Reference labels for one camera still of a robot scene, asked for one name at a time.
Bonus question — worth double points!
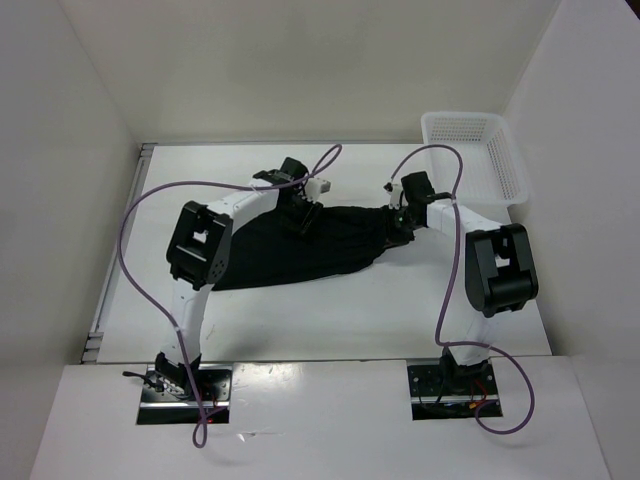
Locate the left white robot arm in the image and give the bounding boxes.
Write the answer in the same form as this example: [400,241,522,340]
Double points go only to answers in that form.
[155,157,331,400]

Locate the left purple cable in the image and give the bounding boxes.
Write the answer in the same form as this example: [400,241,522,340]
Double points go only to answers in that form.
[118,143,344,449]

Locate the purple cable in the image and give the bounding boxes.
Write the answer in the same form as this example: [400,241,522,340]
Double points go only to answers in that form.
[118,143,344,449]
[387,144,537,435]

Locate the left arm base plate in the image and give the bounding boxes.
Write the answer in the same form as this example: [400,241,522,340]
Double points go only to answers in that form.
[136,364,233,426]

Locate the aluminium table edge rail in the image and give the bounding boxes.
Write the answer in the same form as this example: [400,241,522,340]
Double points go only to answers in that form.
[80,143,156,364]

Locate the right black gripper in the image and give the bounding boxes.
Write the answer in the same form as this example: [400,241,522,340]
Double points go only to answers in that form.
[376,203,422,249]

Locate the white plastic basket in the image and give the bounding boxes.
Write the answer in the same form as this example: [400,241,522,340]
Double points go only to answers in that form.
[421,111,529,207]

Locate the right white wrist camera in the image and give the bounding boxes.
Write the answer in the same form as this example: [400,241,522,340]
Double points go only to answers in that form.
[383,182,407,212]

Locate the black shorts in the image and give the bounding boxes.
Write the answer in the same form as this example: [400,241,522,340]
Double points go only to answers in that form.
[213,206,415,291]

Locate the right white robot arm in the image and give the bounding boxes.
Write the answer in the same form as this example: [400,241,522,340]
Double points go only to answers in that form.
[384,172,539,393]

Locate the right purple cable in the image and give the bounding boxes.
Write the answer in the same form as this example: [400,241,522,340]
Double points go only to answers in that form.
[387,144,537,435]

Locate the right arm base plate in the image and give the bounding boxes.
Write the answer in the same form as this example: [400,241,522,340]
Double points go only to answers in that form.
[407,361,502,421]

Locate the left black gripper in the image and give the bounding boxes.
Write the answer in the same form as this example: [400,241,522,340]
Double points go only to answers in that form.
[277,192,323,243]

